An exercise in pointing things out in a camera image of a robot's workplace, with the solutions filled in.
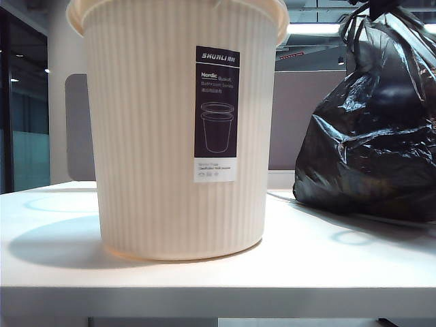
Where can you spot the brown desk partition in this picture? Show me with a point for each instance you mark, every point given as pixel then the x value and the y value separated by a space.
pixel 296 119

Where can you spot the grey rounded partition panel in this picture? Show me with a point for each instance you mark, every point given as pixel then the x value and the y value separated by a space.
pixel 78 136

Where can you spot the black plastic garbage bag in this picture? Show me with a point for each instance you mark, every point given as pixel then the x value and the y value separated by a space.
pixel 374 136

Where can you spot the white ribbed plastic trash can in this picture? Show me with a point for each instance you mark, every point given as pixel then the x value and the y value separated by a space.
pixel 153 136

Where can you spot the long ceiling light strip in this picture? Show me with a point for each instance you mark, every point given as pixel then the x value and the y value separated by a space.
pixel 313 28

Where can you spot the red ceiling sign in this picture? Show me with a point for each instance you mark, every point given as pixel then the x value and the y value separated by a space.
pixel 293 56

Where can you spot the black ceiling spot lamp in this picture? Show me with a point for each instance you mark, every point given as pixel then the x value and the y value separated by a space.
pixel 341 61

